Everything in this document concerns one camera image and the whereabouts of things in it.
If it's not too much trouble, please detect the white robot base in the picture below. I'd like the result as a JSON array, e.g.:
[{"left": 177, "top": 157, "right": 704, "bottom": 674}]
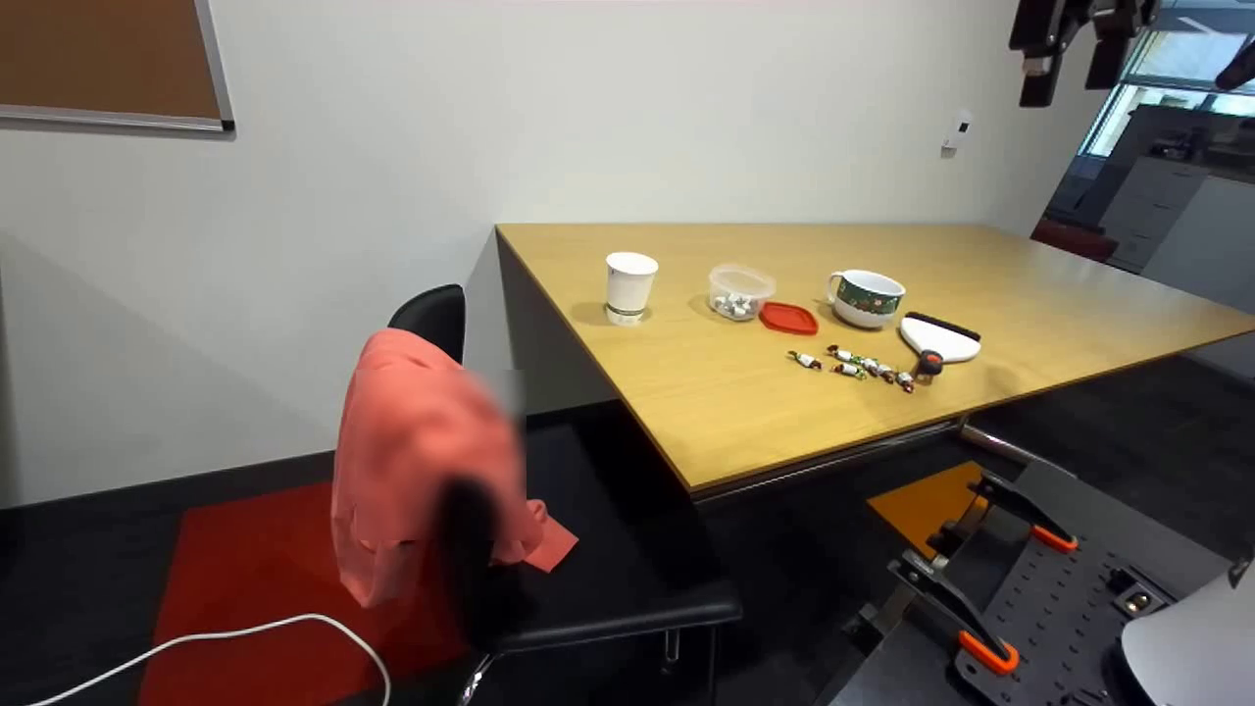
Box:
[{"left": 1121, "top": 565, "right": 1255, "bottom": 706}]

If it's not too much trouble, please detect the white paper cup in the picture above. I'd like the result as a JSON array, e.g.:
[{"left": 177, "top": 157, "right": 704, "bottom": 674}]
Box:
[{"left": 603, "top": 253, "right": 658, "bottom": 323}]

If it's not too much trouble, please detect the red lid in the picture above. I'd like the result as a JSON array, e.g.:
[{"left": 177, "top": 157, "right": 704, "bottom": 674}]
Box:
[{"left": 761, "top": 301, "right": 819, "bottom": 339}]

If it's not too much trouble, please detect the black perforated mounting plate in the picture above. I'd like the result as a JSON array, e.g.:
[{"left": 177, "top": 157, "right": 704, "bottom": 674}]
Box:
[{"left": 955, "top": 501, "right": 1228, "bottom": 706}]

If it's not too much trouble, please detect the salmon pink jacket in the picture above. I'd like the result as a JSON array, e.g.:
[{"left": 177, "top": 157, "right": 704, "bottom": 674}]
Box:
[{"left": 331, "top": 331, "right": 582, "bottom": 610}]

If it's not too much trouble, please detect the black office chair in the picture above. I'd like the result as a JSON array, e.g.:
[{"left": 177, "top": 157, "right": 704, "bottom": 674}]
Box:
[{"left": 385, "top": 283, "right": 748, "bottom": 706}]

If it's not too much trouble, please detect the cork bulletin board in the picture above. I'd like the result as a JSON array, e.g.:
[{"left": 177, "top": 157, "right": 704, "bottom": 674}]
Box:
[{"left": 0, "top": 0, "right": 234, "bottom": 136}]

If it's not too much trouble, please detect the white spatula black handle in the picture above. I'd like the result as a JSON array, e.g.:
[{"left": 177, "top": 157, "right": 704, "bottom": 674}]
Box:
[{"left": 900, "top": 313, "right": 981, "bottom": 378}]

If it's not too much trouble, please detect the white cable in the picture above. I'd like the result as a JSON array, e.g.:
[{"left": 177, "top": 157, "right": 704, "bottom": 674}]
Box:
[{"left": 30, "top": 610, "right": 396, "bottom": 706}]

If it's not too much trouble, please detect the black orange clamp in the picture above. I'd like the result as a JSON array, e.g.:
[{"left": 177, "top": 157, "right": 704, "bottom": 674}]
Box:
[
  {"left": 892, "top": 551, "right": 1020, "bottom": 678},
  {"left": 973, "top": 476, "right": 1082, "bottom": 555}
]

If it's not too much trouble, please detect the white green ceramic bowl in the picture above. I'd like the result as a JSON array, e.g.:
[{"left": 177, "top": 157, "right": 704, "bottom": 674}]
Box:
[{"left": 833, "top": 268, "right": 905, "bottom": 331}]

